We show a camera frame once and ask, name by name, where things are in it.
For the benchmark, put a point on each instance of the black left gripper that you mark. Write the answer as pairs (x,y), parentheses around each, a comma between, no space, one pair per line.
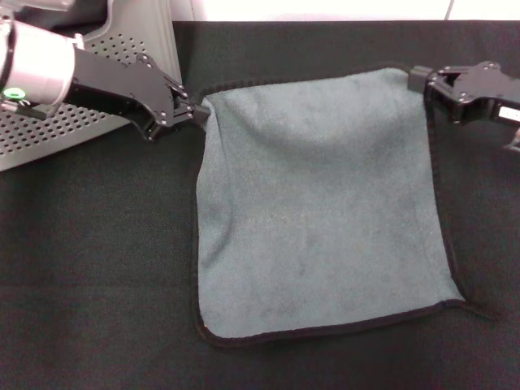
(118,93)

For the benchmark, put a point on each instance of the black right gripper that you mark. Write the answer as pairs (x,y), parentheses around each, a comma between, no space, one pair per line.
(483,93)

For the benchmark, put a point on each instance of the grey-blue towel with black hem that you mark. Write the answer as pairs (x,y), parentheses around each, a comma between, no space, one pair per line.
(317,203)

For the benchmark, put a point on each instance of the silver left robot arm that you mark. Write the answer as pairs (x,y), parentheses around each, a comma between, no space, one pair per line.
(36,61)

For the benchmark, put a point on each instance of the grey perforated storage box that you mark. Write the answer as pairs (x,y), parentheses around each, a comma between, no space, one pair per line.
(134,40)

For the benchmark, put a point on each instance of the black tablecloth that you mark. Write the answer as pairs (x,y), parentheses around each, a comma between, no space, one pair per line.
(101,264)

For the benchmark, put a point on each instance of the silver right plug connector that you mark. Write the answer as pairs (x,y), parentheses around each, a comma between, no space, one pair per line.
(514,140)

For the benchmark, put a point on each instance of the silver plug connector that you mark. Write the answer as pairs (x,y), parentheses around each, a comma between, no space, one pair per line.
(79,40)
(514,140)

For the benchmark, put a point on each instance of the silver left plug connector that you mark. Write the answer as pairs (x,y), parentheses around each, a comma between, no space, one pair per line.
(79,40)

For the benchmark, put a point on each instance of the dark cloth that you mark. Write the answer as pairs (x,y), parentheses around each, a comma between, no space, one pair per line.
(85,12)

